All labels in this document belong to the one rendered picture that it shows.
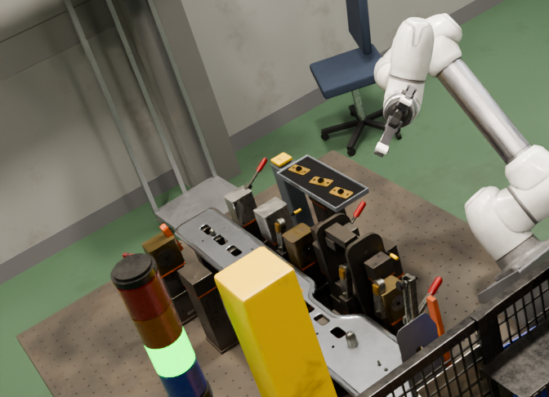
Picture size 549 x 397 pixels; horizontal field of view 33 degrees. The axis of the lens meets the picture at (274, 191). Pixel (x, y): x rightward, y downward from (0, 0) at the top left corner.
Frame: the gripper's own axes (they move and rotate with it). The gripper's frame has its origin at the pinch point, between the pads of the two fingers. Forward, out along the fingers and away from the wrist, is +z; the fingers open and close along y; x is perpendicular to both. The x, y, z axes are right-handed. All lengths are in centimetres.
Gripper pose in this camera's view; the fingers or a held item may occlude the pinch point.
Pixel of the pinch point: (393, 126)
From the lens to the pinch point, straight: 234.3
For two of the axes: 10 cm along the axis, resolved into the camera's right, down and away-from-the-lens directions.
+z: -2.0, 2.6, -9.5
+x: -8.9, -4.5, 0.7
